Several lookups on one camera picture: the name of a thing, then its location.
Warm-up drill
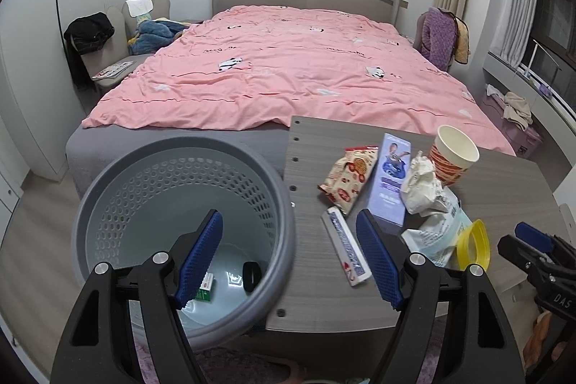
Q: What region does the white metal rack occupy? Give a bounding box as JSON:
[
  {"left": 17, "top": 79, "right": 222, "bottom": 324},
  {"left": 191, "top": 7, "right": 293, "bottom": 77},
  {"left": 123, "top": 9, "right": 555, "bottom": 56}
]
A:
[{"left": 513, "top": 40, "right": 563, "bottom": 85}]

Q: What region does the small green white box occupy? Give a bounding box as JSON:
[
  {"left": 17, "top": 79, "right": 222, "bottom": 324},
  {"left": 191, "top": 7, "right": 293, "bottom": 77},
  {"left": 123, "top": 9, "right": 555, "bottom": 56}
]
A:
[{"left": 194, "top": 274, "right": 216, "bottom": 303}]

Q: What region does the red patterned snack wrapper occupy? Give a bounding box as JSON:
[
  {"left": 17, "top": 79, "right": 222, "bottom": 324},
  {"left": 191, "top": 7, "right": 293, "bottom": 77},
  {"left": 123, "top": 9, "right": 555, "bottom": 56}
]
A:
[{"left": 317, "top": 145, "right": 379, "bottom": 217}]

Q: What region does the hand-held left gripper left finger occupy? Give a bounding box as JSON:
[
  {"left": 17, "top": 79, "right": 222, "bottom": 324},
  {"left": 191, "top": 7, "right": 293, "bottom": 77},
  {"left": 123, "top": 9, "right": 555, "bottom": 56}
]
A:
[{"left": 51, "top": 208, "right": 226, "bottom": 384}]

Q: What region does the pink storage box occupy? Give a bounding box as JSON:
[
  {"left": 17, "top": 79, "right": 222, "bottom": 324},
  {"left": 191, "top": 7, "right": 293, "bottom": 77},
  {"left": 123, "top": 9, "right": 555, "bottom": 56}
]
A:
[{"left": 481, "top": 89, "right": 543, "bottom": 160}]

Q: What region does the purple cartoon carton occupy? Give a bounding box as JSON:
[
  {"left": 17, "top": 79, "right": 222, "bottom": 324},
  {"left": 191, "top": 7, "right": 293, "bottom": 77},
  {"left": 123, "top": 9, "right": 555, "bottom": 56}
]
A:
[{"left": 368, "top": 133, "right": 414, "bottom": 227}]

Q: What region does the purple rug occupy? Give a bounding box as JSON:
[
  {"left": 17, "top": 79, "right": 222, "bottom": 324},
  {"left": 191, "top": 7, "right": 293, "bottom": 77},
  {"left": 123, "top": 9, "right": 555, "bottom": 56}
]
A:
[{"left": 126, "top": 339, "right": 406, "bottom": 384}]

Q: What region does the orange patterned paper cup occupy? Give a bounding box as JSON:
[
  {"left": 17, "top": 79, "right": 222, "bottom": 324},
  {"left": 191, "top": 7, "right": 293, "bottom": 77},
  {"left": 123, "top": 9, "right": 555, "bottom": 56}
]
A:
[{"left": 427, "top": 125, "right": 480, "bottom": 187}]

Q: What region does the black clothing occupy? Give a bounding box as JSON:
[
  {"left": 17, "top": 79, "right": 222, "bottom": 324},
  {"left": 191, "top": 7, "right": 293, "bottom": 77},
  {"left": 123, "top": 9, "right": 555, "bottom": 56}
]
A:
[{"left": 64, "top": 12, "right": 115, "bottom": 88}]

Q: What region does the yellow cloth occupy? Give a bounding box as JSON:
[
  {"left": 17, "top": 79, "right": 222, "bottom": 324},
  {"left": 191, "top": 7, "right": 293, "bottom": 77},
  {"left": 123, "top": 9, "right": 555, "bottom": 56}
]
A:
[{"left": 452, "top": 16, "right": 471, "bottom": 64}]

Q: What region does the white tissue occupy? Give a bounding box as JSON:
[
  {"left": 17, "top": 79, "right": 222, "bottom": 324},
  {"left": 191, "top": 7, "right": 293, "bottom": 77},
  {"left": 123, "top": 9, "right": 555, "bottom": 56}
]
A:
[{"left": 400, "top": 151, "right": 451, "bottom": 214}]

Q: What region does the white towel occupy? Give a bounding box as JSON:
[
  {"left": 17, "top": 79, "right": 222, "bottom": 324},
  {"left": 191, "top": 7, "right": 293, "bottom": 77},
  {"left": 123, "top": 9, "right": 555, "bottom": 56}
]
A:
[{"left": 125, "top": 0, "right": 154, "bottom": 17}]

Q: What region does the grey perforated plastic basket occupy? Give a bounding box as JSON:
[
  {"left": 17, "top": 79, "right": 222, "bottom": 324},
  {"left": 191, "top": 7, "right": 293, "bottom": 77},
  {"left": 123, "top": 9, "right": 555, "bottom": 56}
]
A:
[{"left": 71, "top": 135, "right": 298, "bottom": 351}]

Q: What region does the beige chair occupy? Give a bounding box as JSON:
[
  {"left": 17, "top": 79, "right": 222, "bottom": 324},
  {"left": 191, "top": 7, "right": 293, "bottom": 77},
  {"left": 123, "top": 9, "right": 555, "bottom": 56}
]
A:
[{"left": 78, "top": 0, "right": 172, "bottom": 97}]

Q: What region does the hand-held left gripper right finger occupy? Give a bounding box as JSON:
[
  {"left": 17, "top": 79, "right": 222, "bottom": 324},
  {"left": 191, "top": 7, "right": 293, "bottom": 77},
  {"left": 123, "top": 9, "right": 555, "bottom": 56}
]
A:
[{"left": 355, "top": 208, "right": 527, "bottom": 384}]

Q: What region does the blue fleece clothing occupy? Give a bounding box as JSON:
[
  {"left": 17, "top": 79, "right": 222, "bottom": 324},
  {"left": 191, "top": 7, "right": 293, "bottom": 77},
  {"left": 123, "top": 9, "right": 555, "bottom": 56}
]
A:
[{"left": 127, "top": 19, "right": 190, "bottom": 55}]

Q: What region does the purple garment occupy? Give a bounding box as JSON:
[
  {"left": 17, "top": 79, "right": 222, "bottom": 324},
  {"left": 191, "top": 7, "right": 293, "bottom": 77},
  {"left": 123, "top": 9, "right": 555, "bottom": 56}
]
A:
[{"left": 416, "top": 6, "right": 457, "bottom": 72}]

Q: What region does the white wardrobe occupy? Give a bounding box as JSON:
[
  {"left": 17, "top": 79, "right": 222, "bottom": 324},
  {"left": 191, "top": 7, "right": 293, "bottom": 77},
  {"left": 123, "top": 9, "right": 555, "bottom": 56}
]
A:
[{"left": 0, "top": 0, "right": 165, "bottom": 182}]

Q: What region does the white sheer curtain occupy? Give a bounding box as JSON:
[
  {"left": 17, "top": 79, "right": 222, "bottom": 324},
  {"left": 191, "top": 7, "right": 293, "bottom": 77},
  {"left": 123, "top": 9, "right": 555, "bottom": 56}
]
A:
[{"left": 488, "top": 0, "right": 541, "bottom": 72}]

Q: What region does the person's right hand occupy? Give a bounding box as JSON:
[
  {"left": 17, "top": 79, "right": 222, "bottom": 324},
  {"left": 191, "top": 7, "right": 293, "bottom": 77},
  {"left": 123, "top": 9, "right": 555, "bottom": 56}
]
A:
[{"left": 532, "top": 312, "right": 553, "bottom": 367}]

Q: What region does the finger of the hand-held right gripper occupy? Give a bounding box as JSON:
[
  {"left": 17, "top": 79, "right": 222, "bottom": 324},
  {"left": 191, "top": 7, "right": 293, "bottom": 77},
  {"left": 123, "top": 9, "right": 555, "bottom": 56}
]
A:
[
  {"left": 515, "top": 222, "right": 559, "bottom": 252},
  {"left": 497, "top": 235, "right": 547, "bottom": 277}
]

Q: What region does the small black object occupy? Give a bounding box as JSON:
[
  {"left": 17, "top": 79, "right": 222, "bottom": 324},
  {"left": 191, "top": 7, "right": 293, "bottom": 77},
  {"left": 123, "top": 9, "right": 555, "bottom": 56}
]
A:
[{"left": 242, "top": 262, "right": 262, "bottom": 292}]

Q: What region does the magazine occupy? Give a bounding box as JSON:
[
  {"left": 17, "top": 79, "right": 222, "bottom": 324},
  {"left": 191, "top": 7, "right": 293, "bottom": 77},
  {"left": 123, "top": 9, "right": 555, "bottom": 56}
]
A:
[{"left": 92, "top": 61, "right": 135, "bottom": 80}]

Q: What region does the pink panda print blanket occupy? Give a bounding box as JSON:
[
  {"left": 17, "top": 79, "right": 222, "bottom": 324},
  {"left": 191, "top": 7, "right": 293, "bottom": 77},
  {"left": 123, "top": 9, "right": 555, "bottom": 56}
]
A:
[{"left": 82, "top": 5, "right": 516, "bottom": 157}]

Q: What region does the white blue plastic bag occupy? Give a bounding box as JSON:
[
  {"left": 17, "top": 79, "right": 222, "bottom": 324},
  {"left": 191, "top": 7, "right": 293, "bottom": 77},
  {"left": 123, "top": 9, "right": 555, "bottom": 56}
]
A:
[{"left": 400, "top": 186, "right": 473, "bottom": 268}]

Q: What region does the beige crumpled cloth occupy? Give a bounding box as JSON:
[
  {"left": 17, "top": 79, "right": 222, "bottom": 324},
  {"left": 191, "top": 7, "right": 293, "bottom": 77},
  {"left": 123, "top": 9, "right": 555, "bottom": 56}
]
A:
[{"left": 501, "top": 91, "right": 534, "bottom": 126}]

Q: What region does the yellow plastic ring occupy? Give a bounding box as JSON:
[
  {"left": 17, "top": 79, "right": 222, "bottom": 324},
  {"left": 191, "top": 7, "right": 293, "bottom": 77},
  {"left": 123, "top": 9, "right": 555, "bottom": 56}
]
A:
[{"left": 455, "top": 219, "right": 490, "bottom": 272}]

